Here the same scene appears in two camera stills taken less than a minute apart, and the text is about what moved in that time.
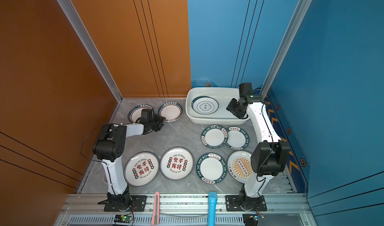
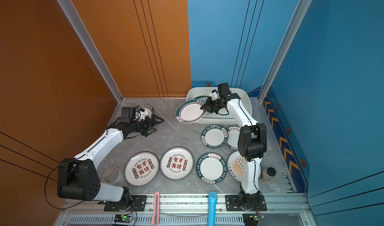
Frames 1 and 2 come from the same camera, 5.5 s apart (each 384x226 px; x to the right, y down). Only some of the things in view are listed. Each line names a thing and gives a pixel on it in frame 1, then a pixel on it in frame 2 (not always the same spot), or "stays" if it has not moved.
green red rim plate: (135, 112) stays
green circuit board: (125, 218) stays
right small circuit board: (256, 217) stays
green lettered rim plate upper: (214, 136) stays
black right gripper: (231, 106) → (208, 106)
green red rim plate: (171, 111) → (189, 111)
